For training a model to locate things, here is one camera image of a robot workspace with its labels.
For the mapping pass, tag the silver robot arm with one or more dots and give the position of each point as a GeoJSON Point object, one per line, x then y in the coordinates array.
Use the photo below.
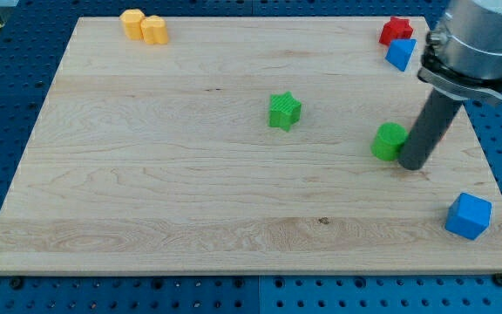
{"type": "Point", "coordinates": [463, 53]}

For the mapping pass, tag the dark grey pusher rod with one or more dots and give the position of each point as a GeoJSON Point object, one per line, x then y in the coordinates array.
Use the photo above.
{"type": "Point", "coordinates": [429, 128]}

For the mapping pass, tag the red star block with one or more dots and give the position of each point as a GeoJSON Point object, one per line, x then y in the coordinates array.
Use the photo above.
{"type": "Point", "coordinates": [395, 28]}

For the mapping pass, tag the yellow heart block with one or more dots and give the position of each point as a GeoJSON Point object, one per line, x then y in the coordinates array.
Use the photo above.
{"type": "Point", "coordinates": [154, 30]}

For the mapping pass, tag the green star block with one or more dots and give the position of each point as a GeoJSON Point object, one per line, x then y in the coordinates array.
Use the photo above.
{"type": "Point", "coordinates": [284, 111]}

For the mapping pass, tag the green cylinder block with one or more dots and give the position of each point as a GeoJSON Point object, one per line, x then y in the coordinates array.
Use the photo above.
{"type": "Point", "coordinates": [388, 141]}

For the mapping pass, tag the yellow hexagon block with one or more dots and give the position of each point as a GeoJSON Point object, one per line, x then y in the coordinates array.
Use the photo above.
{"type": "Point", "coordinates": [131, 23]}

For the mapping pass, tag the blue triangle block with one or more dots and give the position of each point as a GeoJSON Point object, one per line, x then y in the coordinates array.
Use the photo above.
{"type": "Point", "coordinates": [400, 52]}

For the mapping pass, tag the blue cube block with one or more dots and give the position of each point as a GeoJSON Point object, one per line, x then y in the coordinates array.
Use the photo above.
{"type": "Point", "coordinates": [468, 216]}

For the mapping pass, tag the light wooden board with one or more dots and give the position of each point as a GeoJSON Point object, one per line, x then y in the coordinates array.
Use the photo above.
{"type": "Point", "coordinates": [158, 160]}

